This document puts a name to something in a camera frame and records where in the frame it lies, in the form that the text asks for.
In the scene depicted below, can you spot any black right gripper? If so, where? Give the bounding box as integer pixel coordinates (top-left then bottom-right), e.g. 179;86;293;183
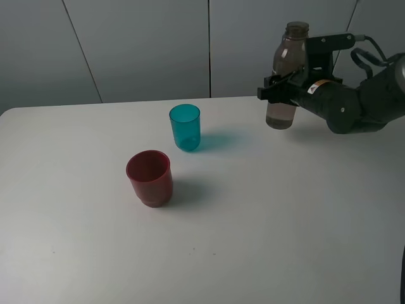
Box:
257;71;361;134

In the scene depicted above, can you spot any brown transparent plastic bottle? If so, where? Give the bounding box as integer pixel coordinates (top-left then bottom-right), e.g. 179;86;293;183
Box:
266;21;309;130

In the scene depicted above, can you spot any teal transparent plastic cup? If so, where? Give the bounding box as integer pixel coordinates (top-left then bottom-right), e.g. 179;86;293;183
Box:
169;104;201;152

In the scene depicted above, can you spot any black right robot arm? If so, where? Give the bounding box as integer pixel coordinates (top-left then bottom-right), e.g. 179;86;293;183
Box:
257;56;404;134

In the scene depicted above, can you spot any red plastic cup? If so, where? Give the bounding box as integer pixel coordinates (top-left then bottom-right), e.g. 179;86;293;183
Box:
126;150;173;208

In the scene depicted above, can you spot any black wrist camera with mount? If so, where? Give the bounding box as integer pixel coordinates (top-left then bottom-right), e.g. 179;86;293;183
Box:
303;32;356;84

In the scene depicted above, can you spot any black camera cable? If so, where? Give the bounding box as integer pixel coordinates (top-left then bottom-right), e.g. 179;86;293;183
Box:
349;34;395;80

